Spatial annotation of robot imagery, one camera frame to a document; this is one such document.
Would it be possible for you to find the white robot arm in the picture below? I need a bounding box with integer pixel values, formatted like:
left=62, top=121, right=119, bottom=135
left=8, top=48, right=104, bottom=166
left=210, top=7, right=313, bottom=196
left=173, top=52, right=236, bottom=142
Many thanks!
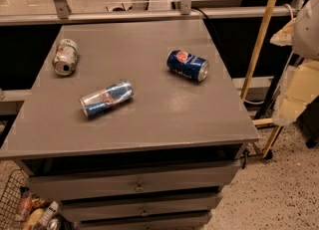
left=270, top=0, right=319, bottom=125

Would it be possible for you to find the blue pepsi can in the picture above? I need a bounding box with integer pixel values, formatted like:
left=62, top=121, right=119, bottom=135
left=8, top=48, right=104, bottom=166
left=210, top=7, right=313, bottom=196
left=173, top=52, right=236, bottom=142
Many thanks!
left=166, top=50, right=209, bottom=82

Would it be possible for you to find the silver blue red bull can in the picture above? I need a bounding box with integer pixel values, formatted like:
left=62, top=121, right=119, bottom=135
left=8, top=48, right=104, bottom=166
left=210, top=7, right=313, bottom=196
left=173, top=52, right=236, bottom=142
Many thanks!
left=80, top=80, right=134, bottom=117

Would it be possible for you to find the green white soda can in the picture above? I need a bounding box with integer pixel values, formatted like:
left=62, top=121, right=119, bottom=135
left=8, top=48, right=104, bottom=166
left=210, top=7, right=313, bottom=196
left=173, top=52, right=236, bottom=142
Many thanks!
left=52, top=39, right=78, bottom=76

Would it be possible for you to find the grey drawer cabinet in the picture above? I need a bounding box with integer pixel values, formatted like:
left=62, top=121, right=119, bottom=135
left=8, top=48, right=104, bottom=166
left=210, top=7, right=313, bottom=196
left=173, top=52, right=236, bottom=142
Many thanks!
left=0, top=19, right=260, bottom=230

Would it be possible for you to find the middle grey drawer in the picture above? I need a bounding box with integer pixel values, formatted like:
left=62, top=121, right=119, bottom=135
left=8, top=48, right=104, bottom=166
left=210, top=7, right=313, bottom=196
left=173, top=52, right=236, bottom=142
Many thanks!
left=61, top=192, right=222, bottom=221

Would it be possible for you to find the grey drawer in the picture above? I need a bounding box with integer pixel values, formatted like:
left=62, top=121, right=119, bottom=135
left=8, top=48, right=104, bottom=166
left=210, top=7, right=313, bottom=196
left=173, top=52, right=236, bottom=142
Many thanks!
left=77, top=211, right=212, bottom=230
left=61, top=192, right=222, bottom=221
left=27, top=160, right=240, bottom=201

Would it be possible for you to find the bottom grey drawer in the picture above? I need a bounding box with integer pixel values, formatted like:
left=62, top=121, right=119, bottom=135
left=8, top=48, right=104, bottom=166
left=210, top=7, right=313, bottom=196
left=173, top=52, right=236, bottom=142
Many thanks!
left=77, top=211, right=212, bottom=230

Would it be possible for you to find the top grey drawer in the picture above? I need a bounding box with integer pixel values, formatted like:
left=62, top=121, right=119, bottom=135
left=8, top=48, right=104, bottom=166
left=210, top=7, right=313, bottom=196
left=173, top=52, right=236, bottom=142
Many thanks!
left=27, top=160, right=240, bottom=201

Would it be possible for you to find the grey metal railing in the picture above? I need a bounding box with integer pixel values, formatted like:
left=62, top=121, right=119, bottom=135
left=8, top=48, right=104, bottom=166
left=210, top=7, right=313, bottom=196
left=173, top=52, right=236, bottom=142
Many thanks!
left=0, top=0, right=315, bottom=27

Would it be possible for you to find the yellow item in basket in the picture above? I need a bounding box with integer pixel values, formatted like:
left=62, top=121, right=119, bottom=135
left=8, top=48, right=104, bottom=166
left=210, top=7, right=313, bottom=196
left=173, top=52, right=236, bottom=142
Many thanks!
left=23, top=208, right=44, bottom=230

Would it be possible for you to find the white carton in basket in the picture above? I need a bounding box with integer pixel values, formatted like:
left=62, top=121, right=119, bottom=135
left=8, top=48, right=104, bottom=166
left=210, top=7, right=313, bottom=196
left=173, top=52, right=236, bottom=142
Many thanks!
left=34, top=201, right=59, bottom=230

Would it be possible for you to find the red bottle in basket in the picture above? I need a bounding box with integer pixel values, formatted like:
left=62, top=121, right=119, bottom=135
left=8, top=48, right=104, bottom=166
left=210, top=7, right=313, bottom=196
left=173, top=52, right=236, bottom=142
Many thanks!
left=14, top=187, right=32, bottom=222

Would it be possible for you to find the black cable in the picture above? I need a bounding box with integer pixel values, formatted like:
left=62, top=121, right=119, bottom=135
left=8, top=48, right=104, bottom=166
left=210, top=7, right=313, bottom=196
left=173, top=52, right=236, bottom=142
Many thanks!
left=191, top=6, right=233, bottom=76

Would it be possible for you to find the wooden easel frame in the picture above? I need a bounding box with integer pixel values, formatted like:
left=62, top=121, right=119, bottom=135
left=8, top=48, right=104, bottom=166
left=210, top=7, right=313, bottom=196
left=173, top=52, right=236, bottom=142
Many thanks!
left=239, top=0, right=286, bottom=160

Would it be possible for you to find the wire basket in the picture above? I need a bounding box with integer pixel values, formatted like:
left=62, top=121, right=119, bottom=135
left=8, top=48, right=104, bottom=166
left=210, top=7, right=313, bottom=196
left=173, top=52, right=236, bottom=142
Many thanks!
left=0, top=169, right=30, bottom=230

